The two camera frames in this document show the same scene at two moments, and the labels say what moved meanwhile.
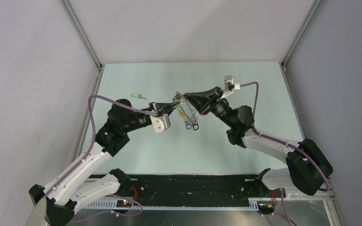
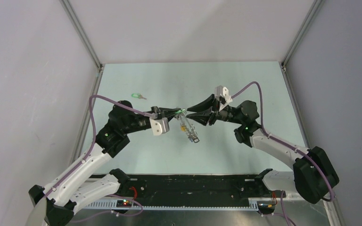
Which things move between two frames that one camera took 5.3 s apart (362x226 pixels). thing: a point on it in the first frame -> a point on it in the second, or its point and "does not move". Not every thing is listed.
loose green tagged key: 136,95 does not move
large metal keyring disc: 181,101 -> 186,125
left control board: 124,203 does not move
